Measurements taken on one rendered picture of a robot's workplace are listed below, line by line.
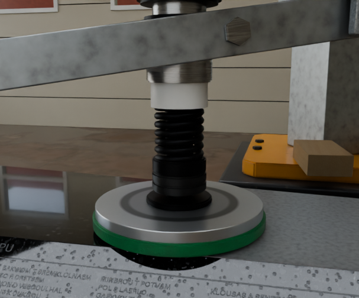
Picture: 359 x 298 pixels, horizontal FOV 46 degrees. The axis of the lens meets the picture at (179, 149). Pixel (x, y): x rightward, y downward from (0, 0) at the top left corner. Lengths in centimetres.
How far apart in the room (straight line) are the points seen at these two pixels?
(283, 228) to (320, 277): 11
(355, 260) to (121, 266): 25
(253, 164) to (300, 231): 58
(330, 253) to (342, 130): 78
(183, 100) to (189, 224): 14
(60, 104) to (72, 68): 709
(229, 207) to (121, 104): 660
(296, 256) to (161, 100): 23
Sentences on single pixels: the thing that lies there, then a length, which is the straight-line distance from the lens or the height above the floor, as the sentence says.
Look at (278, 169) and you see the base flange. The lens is 112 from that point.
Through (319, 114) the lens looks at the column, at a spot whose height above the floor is 89.
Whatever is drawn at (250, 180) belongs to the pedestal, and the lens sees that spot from 110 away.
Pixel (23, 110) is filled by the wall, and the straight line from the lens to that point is 793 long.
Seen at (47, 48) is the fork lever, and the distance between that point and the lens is 46.
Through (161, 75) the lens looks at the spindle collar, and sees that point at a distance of 49.
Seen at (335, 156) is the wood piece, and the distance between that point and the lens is 101.
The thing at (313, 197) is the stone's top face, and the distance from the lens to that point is 70.
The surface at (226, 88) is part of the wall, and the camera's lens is 666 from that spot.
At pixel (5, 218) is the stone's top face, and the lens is 63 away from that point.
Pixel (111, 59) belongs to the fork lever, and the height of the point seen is 103.
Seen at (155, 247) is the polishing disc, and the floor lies 84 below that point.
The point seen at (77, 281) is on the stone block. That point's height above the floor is 79.
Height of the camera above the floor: 103
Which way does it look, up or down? 11 degrees down
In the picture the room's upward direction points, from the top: straight up
